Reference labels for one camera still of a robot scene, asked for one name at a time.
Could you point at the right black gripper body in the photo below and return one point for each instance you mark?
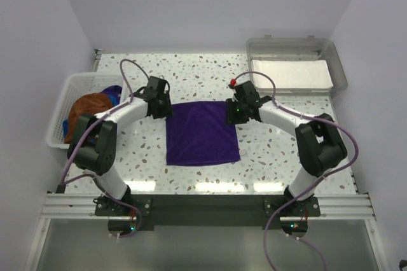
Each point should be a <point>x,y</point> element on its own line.
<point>236,113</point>

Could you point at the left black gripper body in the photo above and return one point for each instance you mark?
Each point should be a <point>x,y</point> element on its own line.
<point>165,109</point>

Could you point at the purple towel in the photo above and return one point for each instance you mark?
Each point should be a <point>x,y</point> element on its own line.
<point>198,135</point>
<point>114,94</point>

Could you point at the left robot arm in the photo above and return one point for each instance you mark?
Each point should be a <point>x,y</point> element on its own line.
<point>93,145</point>

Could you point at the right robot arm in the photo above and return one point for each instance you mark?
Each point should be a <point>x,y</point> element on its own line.
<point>320,146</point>

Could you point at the purple towel in basket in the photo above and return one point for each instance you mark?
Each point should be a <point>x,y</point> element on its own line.
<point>114,94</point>

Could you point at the white folded towel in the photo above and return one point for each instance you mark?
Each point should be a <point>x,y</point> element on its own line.
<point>296,74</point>

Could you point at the clear plastic bin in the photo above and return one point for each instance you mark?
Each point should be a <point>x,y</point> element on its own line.
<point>295,49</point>

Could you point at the brown towel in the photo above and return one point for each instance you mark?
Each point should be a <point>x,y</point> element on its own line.
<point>87,104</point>

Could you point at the white plastic laundry basket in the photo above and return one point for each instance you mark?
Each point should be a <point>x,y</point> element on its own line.
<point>76,86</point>

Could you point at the blue towel in basket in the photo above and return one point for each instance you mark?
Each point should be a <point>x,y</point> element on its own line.
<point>65,127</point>

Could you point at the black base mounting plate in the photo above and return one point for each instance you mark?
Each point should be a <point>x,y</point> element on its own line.
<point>146,212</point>

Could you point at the aluminium rail frame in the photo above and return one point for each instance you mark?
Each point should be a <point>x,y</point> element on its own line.
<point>268,155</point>

